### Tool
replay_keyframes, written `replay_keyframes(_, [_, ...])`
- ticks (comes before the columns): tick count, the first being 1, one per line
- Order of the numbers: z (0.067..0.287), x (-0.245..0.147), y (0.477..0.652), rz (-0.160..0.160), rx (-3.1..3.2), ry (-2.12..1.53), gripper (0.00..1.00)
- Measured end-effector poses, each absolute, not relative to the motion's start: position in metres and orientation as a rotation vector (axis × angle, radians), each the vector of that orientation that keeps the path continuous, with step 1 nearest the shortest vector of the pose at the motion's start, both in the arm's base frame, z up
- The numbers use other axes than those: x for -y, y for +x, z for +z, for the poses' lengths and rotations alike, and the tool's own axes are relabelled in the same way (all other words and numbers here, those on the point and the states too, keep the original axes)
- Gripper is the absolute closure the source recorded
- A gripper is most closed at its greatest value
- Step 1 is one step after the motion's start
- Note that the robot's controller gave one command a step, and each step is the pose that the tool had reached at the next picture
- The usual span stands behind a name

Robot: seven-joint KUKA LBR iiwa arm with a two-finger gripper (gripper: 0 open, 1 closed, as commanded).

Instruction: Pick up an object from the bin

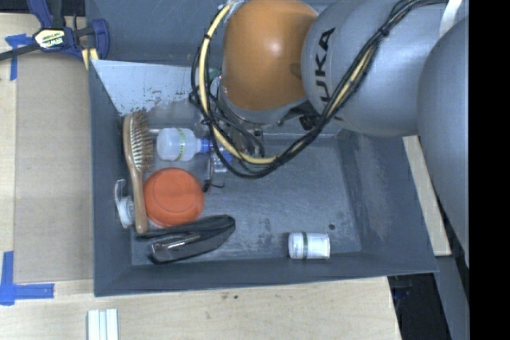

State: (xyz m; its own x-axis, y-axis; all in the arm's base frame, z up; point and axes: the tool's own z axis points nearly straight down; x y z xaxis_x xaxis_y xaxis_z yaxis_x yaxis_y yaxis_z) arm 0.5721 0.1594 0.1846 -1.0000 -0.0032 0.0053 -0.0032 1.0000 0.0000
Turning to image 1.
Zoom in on pale wood board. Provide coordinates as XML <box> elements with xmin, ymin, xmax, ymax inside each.
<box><xmin>13</xmin><ymin>51</ymin><xmax>96</xmax><ymax>284</ymax></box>

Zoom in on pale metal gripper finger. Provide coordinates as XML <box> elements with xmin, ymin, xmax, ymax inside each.
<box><xmin>209</xmin><ymin>153</ymin><xmax>229</xmax><ymax>175</ymax></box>
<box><xmin>202</xmin><ymin>174</ymin><xmax>225</xmax><ymax>190</ymax></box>

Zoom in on clear plastic bottle blue cap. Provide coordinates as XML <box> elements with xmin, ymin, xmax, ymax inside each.
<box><xmin>155</xmin><ymin>127</ymin><xmax>213</xmax><ymax>162</ymax></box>

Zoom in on black stapler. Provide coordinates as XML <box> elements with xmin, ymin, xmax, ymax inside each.
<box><xmin>135</xmin><ymin>214</ymin><xmax>237</xmax><ymax>265</ymax></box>

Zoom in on orange round disc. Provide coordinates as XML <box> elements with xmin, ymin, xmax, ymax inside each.
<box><xmin>143</xmin><ymin>167</ymin><xmax>206</xmax><ymax>229</ymax></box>

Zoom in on grey metal bin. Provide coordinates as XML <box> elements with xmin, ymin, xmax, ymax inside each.
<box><xmin>83</xmin><ymin>0</ymin><xmax>440</xmax><ymax>298</ymax></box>

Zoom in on small white jar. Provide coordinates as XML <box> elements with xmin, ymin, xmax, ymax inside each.
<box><xmin>287</xmin><ymin>231</ymin><xmax>332</xmax><ymax>260</ymax></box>

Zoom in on wooden hairbrush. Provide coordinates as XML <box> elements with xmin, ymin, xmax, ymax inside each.
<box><xmin>121</xmin><ymin>109</ymin><xmax>155</xmax><ymax>235</ymax></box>

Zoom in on black cylinder on white bracket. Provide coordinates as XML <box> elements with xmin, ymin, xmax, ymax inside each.
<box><xmin>297</xmin><ymin>111</ymin><xmax>321</xmax><ymax>132</ymax></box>

